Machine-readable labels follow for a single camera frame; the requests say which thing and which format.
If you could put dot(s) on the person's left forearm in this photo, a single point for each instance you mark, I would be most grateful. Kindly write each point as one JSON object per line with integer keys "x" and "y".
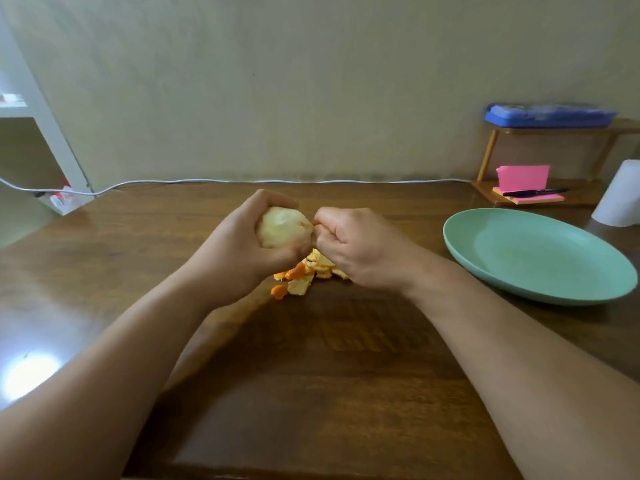
{"x": 100, "y": 384}

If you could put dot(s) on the white shelf unit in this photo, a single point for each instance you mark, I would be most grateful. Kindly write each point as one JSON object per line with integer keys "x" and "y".
{"x": 30, "y": 144}

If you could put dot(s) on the green plate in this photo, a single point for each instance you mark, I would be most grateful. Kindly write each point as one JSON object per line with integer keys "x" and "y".
{"x": 537, "y": 254}

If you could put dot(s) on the white paper towel roll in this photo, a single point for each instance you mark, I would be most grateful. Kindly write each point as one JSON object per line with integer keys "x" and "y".
{"x": 620, "y": 194}

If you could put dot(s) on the blue plastic case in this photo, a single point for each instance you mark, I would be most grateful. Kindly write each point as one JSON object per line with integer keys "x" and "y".
{"x": 549, "y": 116}

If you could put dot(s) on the black pen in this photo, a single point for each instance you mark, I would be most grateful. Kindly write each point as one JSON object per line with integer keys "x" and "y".
{"x": 532, "y": 192}

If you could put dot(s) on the person's right fingers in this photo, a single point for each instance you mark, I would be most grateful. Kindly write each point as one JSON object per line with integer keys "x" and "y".
{"x": 332, "y": 229}

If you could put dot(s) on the person's left thumb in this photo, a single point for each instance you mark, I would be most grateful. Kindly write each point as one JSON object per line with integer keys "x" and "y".
{"x": 285, "y": 254}

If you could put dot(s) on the orange sticky note pad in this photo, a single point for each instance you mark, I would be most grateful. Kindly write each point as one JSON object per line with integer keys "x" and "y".
{"x": 535, "y": 198}

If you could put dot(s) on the pink sticky note pad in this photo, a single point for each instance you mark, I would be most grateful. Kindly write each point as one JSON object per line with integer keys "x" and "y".
{"x": 522, "y": 177}

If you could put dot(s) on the pile of orange peel pieces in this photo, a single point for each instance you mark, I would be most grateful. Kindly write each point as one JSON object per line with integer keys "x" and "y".
{"x": 305, "y": 274}

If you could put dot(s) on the person's left hand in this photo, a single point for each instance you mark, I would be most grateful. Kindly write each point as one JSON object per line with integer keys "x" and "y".
{"x": 232, "y": 254}

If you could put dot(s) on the white red packet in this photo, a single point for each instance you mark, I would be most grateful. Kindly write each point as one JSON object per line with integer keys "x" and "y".
{"x": 65, "y": 198}

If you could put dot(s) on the small wooden shelf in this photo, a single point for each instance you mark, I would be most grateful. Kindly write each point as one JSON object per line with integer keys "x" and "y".
{"x": 575, "y": 192}

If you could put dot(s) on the person's right forearm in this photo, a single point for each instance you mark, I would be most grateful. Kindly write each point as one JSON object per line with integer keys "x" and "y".
{"x": 525, "y": 379}

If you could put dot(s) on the person's right hand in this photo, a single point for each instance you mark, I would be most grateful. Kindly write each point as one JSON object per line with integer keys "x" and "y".
{"x": 365, "y": 252}

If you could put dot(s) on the peeled orange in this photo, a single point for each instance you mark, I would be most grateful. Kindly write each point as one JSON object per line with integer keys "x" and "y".
{"x": 283, "y": 228}

